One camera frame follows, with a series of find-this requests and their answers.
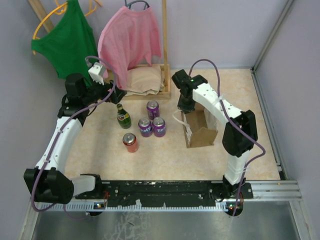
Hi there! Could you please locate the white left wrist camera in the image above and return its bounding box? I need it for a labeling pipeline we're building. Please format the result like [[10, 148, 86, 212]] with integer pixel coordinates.
[[88, 62, 106, 85]]

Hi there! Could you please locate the pink shirt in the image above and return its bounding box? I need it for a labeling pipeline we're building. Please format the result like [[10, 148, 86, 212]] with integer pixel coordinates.
[[97, 6, 162, 89]]

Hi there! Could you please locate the red Coca-Cola can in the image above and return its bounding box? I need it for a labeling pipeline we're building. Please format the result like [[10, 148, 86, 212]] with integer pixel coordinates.
[[122, 132, 139, 153]]

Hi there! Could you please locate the cream folded cloth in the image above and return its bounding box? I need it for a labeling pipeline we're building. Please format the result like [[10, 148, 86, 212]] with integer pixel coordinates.
[[125, 65, 165, 96]]

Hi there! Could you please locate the grey clothes hanger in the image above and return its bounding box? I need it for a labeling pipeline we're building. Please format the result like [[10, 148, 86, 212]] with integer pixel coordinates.
[[124, 0, 150, 10]]

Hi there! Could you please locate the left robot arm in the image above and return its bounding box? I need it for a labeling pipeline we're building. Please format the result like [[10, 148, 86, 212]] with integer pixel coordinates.
[[23, 73, 117, 205]]

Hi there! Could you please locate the white toothed cable strip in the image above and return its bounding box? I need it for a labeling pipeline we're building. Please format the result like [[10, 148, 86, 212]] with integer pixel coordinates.
[[48, 200, 235, 214]]

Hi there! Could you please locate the green tank top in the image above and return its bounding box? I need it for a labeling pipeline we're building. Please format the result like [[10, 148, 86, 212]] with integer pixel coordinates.
[[31, 0, 98, 87]]

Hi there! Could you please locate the yellow clothes hanger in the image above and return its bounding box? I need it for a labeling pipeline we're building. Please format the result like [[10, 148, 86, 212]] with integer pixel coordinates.
[[32, 0, 103, 55]]

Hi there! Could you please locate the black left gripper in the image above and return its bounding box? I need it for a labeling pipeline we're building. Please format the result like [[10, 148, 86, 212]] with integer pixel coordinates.
[[82, 76, 127, 106]]

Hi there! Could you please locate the purple fanta can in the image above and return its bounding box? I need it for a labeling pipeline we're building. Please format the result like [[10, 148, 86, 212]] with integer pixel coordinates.
[[146, 100, 160, 120], [138, 117, 153, 138], [152, 117, 166, 138]]

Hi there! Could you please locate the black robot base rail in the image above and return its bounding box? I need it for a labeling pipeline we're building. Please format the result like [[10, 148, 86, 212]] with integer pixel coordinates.
[[75, 180, 238, 208]]

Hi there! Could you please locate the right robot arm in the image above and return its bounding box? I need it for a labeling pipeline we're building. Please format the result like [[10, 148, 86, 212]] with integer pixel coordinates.
[[171, 70, 258, 199]]

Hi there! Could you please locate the green Perrier glass bottle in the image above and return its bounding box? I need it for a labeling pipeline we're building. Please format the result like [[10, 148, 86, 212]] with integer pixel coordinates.
[[116, 103, 132, 129]]

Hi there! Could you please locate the burlap canvas tote bag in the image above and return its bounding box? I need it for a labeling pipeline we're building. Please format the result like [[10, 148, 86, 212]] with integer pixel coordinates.
[[172, 103, 218, 148]]

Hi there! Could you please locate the wooden clothes rack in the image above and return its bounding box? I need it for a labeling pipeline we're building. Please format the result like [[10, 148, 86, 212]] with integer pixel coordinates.
[[28, 0, 171, 101]]

